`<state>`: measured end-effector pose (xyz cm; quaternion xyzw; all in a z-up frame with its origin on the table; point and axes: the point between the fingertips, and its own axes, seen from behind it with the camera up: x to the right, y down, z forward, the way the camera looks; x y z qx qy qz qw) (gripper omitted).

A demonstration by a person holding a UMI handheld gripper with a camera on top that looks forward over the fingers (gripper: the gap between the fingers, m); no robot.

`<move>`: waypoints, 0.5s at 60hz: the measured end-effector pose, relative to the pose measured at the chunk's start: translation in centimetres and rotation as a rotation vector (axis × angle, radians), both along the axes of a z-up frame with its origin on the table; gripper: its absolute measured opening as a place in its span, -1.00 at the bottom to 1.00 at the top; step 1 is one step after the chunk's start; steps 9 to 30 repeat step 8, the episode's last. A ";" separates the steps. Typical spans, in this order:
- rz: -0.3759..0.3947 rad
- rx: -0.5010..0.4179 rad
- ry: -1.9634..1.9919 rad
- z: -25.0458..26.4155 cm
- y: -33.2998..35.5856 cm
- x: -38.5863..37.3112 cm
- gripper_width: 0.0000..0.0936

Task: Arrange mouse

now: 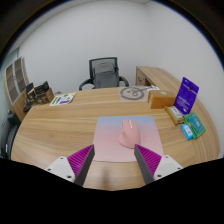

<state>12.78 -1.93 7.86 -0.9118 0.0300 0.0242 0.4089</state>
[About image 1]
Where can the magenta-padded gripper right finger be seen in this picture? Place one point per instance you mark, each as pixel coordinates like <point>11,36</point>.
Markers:
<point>167,165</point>

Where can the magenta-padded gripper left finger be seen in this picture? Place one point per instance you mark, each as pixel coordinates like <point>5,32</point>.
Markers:
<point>60,166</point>

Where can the pink computer mouse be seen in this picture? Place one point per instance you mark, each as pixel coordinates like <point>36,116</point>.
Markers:
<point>128,135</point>

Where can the pink and blue mouse pad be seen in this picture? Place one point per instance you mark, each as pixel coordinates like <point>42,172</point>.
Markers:
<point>106,140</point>

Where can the small blue packet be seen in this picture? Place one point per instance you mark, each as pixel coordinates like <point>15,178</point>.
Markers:
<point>187,131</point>

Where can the green packet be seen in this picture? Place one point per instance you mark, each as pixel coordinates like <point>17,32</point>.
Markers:
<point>196,125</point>

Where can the small tan packet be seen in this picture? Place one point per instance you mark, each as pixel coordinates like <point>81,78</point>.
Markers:
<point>175,115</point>

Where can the black sofa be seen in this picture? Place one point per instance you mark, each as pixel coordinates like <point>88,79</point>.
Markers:
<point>8,133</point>

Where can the orange cardboard box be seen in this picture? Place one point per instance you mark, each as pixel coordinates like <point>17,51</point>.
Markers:
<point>161,99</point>

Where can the white green purple leaflet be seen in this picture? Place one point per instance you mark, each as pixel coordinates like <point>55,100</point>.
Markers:
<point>62,99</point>

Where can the dark brown box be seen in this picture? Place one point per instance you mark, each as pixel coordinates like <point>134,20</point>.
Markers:
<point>46,97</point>

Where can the purple card package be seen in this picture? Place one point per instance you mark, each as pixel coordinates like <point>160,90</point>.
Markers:
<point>186,96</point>

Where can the small black chair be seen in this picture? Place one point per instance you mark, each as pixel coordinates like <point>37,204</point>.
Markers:
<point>29,91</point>

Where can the black box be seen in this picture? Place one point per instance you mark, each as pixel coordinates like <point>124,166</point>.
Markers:
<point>41,87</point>

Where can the black mesh office chair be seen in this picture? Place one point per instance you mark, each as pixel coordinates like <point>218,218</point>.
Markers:
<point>86,83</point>

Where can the wooden side desk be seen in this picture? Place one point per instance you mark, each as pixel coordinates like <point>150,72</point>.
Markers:
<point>156,76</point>

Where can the wooden shelf unit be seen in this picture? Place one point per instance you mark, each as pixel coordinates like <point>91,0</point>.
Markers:
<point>15,80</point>

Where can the grey backpack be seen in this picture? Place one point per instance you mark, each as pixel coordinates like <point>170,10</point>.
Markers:
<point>106,75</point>

